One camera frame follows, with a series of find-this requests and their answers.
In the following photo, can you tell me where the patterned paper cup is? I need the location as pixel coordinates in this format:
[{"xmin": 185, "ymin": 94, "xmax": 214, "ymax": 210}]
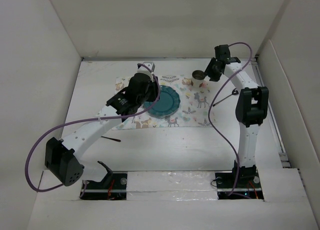
[{"xmin": 191, "ymin": 70, "xmax": 206, "ymax": 88}]

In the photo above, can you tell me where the black metal spoon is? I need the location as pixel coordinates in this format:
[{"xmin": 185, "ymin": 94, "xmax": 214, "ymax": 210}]
[{"xmin": 212, "ymin": 89, "xmax": 239, "ymax": 107}]

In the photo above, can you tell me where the teal scalloped ceramic plate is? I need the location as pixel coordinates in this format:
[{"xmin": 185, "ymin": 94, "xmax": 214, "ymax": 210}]
[{"xmin": 147, "ymin": 85, "xmax": 181, "ymax": 118}]

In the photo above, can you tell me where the dark metal fork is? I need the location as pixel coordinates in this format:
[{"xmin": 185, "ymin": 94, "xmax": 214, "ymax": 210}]
[{"xmin": 101, "ymin": 136, "xmax": 121, "ymax": 142}]

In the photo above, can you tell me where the animal print cloth placemat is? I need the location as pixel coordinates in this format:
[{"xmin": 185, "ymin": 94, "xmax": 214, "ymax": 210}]
[{"xmin": 112, "ymin": 75, "xmax": 215, "ymax": 130}]

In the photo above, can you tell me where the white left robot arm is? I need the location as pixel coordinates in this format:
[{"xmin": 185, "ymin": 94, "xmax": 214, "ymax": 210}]
[{"xmin": 45, "ymin": 62, "xmax": 160, "ymax": 189}]

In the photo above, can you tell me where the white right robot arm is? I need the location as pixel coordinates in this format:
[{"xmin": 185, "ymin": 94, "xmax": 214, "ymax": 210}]
[{"xmin": 204, "ymin": 44, "xmax": 269, "ymax": 187}]

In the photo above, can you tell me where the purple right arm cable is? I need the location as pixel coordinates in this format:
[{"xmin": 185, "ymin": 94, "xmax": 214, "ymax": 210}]
[{"xmin": 207, "ymin": 42, "xmax": 253, "ymax": 197}]

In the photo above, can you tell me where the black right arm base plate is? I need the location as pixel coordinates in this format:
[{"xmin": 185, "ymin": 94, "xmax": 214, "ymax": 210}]
[{"xmin": 210, "ymin": 171, "xmax": 264, "ymax": 200}]

